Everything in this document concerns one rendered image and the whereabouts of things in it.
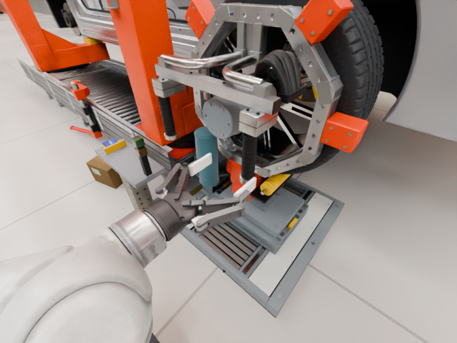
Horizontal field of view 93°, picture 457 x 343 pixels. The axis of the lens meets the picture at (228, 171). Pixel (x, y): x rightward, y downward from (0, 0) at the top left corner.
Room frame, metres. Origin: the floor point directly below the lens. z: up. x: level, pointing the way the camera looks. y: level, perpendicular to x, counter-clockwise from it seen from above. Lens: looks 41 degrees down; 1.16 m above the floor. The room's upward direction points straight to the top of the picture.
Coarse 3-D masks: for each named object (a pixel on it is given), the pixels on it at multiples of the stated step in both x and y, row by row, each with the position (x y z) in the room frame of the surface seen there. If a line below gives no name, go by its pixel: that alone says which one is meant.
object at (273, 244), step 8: (224, 184) 1.01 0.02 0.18; (216, 192) 0.95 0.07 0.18; (208, 200) 0.90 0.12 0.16; (304, 208) 0.84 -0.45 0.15; (296, 216) 0.78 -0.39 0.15; (240, 224) 0.73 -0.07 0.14; (248, 224) 0.73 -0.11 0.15; (288, 224) 0.73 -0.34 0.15; (296, 224) 0.73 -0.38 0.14; (248, 232) 0.69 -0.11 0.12; (256, 232) 0.66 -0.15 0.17; (264, 232) 0.68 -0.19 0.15; (288, 232) 0.66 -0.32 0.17; (256, 240) 0.66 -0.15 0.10; (264, 240) 0.63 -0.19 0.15; (272, 240) 0.63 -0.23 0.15; (280, 240) 0.62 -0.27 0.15; (272, 248) 0.59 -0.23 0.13
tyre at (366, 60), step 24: (240, 0) 0.84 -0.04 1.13; (264, 0) 0.78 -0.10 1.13; (288, 0) 0.73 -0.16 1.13; (360, 24) 0.68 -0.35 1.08; (336, 48) 0.63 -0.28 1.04; (360, 48) 0.62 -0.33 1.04; (360, 72) 0.59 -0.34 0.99; (360, 96) 0.57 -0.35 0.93; (240, 144) 0.83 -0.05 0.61; (312, 168) 0.61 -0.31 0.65
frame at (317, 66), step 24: (216, 24) 0.80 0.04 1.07; (264, 24) 0.68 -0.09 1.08; (288, 24) 0.63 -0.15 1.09; (312, 48) 0.59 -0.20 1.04; (312, 72) 0.58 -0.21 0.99; (336, 72) 0.59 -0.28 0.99; (336, 96) 0.55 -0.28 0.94; (312, 120) 0.56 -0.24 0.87; (312, 144) 0.54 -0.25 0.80; (264, 168) 0.64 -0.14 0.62; (288, 168) 0.58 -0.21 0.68
